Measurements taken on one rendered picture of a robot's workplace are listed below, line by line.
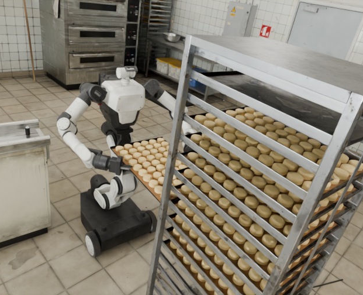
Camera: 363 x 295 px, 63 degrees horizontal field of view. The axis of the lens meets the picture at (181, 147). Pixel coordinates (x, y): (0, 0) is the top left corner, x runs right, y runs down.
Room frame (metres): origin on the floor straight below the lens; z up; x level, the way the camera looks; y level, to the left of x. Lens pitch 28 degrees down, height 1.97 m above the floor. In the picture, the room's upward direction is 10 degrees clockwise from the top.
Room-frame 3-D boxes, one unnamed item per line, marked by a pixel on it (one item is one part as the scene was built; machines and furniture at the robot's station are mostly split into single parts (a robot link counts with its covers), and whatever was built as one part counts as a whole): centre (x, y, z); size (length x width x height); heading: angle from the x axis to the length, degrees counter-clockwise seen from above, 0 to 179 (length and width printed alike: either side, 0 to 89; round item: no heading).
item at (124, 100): (1.96, 0.48, 1.20); 0.34 x 0.30 x 0.36; 132
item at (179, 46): (6.32, 0.19, 0.49); 1.90 x 0.72 x 0.98; 49
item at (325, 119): (1.05, -0.35, 1.68); 0.60 x 0.40 x 0.02; 42
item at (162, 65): (6.67, 0.60, 0.36); 0.47 x 0.39 x 0.26; 137
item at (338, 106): (0.93, -0.19, 1.77); 0.64 x 0.03 x 0.03; 42
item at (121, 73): (1.91, 0.44, 1.40); 0.10 x 0.07 x 0.09; 132
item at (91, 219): (2.00, 0.52, 0.19); 0.64 x 0.52 x 0.33; 43
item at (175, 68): (6.41, 0.30, 0.36); 0.47 x 0.38 x 0.26; 139
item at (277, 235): (0.93, -0.19, 1.32); 0.64 x 0.03 x 0.03; 42
